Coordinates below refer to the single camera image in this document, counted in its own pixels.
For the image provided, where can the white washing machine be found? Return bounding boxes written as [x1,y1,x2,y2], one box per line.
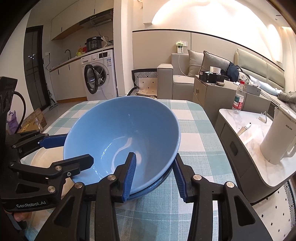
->
[81,49,118,101]

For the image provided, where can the teal checkered tablecloth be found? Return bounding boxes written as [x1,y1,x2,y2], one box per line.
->
[20,99,238,241]

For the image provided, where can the small knife white handle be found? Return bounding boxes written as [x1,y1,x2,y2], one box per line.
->
[237,123,252,136]

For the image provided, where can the clear water bottle red cap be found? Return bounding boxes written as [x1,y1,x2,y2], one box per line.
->
[232,81,245,114]

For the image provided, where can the kitchen counter with cabinets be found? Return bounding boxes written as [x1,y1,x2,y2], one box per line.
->
[49,45,114,104]

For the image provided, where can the person's left hand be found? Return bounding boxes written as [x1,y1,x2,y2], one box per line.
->
[13,211,32,224]

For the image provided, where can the cream plate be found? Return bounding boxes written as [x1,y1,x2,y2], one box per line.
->
[20,146,78,203]

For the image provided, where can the white charging cable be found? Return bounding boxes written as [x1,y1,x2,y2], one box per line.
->
[178,53,189,76]

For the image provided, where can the marble side table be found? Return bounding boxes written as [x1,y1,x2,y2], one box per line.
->
[215,108,296,205]

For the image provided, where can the light grey pillow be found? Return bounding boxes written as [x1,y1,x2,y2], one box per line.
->
[187,49,205,77]

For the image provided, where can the grey sofa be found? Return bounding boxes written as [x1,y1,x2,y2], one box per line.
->
[157,53,197,100]

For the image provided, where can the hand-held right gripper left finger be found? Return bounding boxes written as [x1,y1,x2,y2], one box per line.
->
[33,152,137,241]

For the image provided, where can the black box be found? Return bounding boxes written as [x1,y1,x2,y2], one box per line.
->
[199,71,225,83]

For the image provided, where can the purple bag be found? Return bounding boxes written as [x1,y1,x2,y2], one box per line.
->
[7,111,19,135]

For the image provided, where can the grey bedside cabinet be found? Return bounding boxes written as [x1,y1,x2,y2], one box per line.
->
[192,75,279,126]

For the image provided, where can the white wall-mounted device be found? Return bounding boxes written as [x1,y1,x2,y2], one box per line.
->
[176,40,188,54]

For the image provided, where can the range hood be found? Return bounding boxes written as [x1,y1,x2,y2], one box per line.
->
[79,11,114,26]

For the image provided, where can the light blue bedding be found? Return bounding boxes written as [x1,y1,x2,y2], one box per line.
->
[251,77,279,95]

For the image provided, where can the dark blue garment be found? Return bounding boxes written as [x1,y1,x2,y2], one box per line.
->
[225,62,242,81]

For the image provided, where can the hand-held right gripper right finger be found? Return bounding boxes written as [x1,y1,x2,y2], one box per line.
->
[174,153,273,241]

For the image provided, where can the white cardboard box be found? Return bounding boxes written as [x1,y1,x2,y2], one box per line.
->
[244,83,262,95]

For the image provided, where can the floor mop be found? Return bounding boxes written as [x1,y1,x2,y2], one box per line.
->
[43,65,58,110]

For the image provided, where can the white upper kitchen cabinets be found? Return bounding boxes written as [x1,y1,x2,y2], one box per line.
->
[51,0,114,40]

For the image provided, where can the beige padded headboard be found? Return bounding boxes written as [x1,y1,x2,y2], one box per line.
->
[234,47,285,90]

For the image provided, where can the dark glass door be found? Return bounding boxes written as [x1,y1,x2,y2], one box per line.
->
[24,25,50,109]

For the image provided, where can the light blue bowl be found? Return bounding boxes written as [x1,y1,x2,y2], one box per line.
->
[63,96,181,186]

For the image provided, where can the black chair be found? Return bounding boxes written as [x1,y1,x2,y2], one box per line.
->
[126,68,160,98]

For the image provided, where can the dark grey pillow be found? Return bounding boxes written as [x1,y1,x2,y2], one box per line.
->
[199,51,232,78]

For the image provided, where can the black pressure cooker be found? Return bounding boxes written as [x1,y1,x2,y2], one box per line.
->
[86,37,103,52]

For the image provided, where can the beige dotted cushion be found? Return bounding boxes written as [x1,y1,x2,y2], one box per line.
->
[137,77,158,95]

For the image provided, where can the grey duvet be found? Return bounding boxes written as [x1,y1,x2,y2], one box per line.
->
[277,91,296,103]

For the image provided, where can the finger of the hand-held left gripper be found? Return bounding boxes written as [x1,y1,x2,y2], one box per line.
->
[9,153,94,199]
[6,129,70,160]

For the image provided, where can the white electric kettle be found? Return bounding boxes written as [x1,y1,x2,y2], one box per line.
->
[259,105,296,165]

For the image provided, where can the black white chevron cushion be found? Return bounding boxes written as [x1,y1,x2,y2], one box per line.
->
[134,71,159,87]

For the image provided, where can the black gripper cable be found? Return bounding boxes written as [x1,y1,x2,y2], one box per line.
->
[9,91,26,135]

